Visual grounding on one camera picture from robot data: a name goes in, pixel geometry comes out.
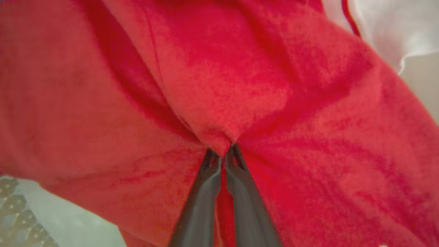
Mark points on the cream perforated laundry basket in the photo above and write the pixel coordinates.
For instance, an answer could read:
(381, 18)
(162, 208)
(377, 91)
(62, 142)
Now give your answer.
(17, 219)

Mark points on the white cloth sheet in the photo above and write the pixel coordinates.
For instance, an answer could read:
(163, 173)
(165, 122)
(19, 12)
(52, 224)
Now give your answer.
(394, 27)

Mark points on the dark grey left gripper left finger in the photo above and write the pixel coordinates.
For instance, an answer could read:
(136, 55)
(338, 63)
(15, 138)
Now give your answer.
(200, 212)

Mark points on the red clothing item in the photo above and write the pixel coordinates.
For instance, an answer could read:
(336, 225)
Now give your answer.
(137, 103)

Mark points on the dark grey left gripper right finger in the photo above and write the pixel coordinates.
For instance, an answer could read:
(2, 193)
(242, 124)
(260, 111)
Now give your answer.
(248, 212)

